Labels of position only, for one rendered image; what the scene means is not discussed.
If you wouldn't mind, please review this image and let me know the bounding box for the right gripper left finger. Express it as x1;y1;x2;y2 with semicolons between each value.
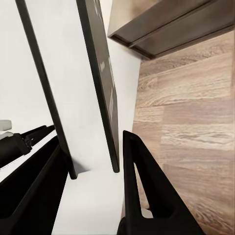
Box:
0;135;69;235

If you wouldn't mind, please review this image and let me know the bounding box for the hardback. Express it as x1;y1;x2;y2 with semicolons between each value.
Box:
15;0;120;180

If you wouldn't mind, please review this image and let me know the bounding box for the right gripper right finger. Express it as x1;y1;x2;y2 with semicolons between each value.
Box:
122;130;205;235

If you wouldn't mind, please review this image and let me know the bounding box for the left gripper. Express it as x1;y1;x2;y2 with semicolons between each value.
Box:
0;125;55;168

